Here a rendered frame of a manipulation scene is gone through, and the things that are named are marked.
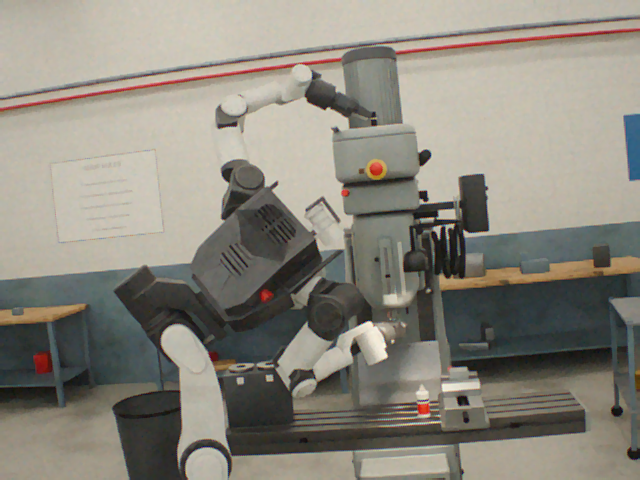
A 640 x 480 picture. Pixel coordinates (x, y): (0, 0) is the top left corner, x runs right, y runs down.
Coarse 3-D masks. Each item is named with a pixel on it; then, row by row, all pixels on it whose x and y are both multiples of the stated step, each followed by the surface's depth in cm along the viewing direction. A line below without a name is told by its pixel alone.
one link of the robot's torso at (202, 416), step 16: (176, 336) 169; (192, 336) 170; (176, 352) 169; (192, 352) 170; (192, 368) 170; (208, 368) 172; (192, 384) 171; (208, 384) 172; (192, 400) 173; (208, 400) 174; (192, 416) 174; (208, 416) 175; (192, 432) 174; (208, 432) 175; (224, 432) 176; (192, 448) 173; (224, 448) 175
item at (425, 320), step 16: (432, 240) 270; (352, 256) 259; (432, 256) 264; (352, 272) 259; (432, 272) 256; (432, 288) 256; (368, 304) 259; (416, 304) 257; (432, 304) 256; (352, 320) 262; (368, 320) 260; (384, 320) 259; (400, 320) 259; (416, 320) 258; (432, 320) 257; (416, 336) 258; (432, 336) 257; (448, 352) 264; (352, 368) 266; (352, 384) 268; (352, 400) 272
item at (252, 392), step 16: (240, 368) 227; (256, 368) 230; (272, 368) 226; (224, 384) 225; (240, 384) 225; (256, 384) 225; (272, 384) 225; (240, 400) 225; (256, 400) 225; (272, 400) 225; (288, 400) 225; (240, 416) 225; (256, 416) 225; (272, 416) 225; (288, 416) 225
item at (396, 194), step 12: (384, 180) 207; (396, 180) 206; (408, 180) 206; (360, 192) 207; (372, 192) 207; (384, 192) 207; (396, 192) 206; (408, 192) 206; (348, 204) 208; (360, 204) 208; (372, 204) 207; (384, 204) 207; (396, 204) 206; (408, 204) 206
